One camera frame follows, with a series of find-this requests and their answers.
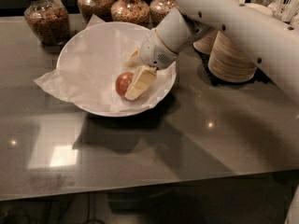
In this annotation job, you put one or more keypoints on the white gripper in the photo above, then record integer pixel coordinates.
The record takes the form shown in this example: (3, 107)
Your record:
(154, 54)

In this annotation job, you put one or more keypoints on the red yellow apple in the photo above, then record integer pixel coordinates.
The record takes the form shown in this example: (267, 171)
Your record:
(122, 83)

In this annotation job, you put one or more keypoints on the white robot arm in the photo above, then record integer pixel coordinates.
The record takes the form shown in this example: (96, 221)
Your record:
(270, 44)

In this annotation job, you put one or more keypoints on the large white bowl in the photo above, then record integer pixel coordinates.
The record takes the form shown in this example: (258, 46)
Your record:
(90, 47)

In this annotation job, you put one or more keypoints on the white paper liner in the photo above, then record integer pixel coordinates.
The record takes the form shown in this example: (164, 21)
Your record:
(87, 69)

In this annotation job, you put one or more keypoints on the glass jar of mixed cereal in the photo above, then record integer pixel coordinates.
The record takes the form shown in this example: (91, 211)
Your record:
(133, 11)

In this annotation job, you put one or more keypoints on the glass jar of round cereal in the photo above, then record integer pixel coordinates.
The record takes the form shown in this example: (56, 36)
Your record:
(160, 8)

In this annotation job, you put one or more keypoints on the rear stack of paper bowls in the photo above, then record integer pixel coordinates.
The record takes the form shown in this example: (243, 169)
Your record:
(205, 45)

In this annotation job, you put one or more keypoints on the stack of paper bowls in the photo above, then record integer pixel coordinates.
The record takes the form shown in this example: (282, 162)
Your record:
(228, 63)
(205, 45)

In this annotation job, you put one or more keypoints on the glass jar of granola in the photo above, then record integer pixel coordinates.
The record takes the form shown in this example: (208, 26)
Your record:
(99, 8)

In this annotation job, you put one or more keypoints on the front stack of paper bowls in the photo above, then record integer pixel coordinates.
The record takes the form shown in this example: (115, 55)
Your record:
(228, 63)

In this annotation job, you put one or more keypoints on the glass jar of brown cereal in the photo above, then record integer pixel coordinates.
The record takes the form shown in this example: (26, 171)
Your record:
(49, 21)

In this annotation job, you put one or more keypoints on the white cutlery bundle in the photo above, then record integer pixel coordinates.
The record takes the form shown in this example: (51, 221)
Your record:
(285, 10)

